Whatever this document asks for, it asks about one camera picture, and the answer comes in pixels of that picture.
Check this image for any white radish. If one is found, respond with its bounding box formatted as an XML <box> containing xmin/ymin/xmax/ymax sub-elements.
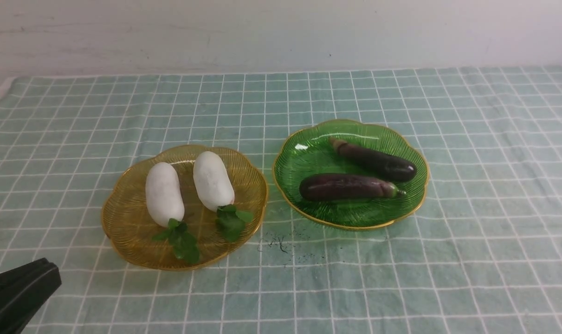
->
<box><xmin>145</xmin><ymin>161</ymin><xmax>200</xmax><ymax>264</ymax></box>
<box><xmin>193</xmin><ymin>151</ymin><xmax>253</xmax><ymax>243</ymax></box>

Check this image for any purple eggplant green stem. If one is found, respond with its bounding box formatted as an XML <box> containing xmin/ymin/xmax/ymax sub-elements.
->
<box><xmin>298</xmin><ymin>173</ymin><xmax>407</xmax><ymax>202</ymax></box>

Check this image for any dark eggplant brown stem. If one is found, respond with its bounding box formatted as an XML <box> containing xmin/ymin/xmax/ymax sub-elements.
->
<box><xmin>328</xmin><ymin>137</ymin><xmax>417</xmax><ymax>183</ymax></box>

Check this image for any green checkered tablecloth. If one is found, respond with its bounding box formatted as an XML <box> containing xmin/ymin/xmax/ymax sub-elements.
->
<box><xmin>0</xmin><ymin>66</ymin><xmax>562</xmax><ymax>334</ymax></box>

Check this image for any green plastic plate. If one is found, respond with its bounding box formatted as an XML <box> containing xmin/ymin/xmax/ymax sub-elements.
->
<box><xmin>272</xmin><ymin>120</ymin><xmax>430</xmax><ymax>231</ymax></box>

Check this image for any amber plastic plate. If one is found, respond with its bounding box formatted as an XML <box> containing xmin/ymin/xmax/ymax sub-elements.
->
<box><xmin>101</xmin><ymin>145</ymin><xmax>269</xmax><ymax>271</ymax></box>

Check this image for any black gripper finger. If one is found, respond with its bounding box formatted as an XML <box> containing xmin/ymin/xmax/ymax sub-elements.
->
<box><xmin>0</xmin><ymin>258</ymin><xmax>62</xmax><ymax>334</ymax></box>

